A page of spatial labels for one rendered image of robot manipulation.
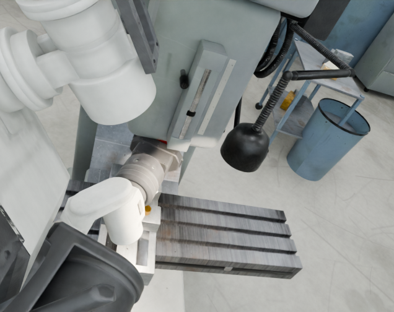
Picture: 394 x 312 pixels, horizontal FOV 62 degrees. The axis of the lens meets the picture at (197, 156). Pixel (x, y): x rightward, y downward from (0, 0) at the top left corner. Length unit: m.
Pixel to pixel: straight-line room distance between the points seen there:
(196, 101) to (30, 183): 0.36
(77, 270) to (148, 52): 0.20
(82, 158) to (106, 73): 1.13
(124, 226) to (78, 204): 0.09
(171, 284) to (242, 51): 0.71
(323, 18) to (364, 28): 5.12
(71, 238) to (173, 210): 0.76
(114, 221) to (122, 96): 0.37
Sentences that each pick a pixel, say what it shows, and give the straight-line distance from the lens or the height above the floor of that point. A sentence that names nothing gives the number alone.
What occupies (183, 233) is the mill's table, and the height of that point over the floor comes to 0.93.
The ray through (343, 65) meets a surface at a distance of 0.62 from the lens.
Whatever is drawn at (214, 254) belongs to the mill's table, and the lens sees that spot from 1.04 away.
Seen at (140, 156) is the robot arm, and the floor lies 1.28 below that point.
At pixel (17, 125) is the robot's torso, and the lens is 0.30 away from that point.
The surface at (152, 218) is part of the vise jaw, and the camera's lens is 0.90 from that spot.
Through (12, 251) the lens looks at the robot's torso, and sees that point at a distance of 0.23.
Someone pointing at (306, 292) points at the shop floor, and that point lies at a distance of 2.41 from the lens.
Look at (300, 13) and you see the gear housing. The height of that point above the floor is 1.64.
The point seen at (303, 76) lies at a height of 1.58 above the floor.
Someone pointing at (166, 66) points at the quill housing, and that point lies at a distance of 0.57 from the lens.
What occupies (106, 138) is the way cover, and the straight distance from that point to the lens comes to 1.19.
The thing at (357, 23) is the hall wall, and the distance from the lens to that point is 5.94.
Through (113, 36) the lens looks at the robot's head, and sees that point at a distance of 0.26.
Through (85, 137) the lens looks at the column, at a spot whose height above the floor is 0.88.
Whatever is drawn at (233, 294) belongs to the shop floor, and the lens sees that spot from 2.13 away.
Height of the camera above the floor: 1.75
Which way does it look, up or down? 40 degrees down
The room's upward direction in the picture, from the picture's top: 25 degrees clockwise
